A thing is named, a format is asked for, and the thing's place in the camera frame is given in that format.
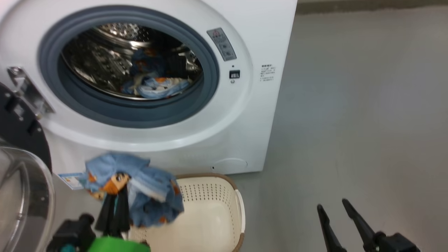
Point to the cream laundry basket brown rim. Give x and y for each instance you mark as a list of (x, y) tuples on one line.
[(210, 217)]

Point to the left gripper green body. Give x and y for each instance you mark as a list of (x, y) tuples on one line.
[(119, 245)]

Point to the blue cartoon print garment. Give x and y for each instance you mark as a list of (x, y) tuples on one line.
[(150, 196), (157, 87)]

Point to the blue energy label sticker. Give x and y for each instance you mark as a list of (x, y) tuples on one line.
[(71, 181)]

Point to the black round glass washer door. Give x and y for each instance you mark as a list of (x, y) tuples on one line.
[(21, 140)]

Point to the grey rubber door gasket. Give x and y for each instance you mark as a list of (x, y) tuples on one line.
[(105, 112)]

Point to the stainless steel washing machine drum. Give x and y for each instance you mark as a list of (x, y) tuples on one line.
[(98, 59)]

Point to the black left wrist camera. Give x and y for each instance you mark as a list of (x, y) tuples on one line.
[(70, 234)]

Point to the grey warning label sticker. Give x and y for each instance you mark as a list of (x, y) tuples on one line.
[(221, 44)]

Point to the metal door hinge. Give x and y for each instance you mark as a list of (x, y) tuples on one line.
[(29, 92)]

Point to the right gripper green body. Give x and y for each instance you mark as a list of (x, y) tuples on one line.
[(392, 243)]

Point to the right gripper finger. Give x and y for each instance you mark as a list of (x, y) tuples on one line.
[(360, 227), (330, 234)]

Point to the white front-load washing machine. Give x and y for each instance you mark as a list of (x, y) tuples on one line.
[(227, 115)]

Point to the round white filter cover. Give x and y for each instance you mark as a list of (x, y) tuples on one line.
[(231, 164)]

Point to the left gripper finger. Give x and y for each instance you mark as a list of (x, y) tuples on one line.
[(122, 217), (106, 217)]

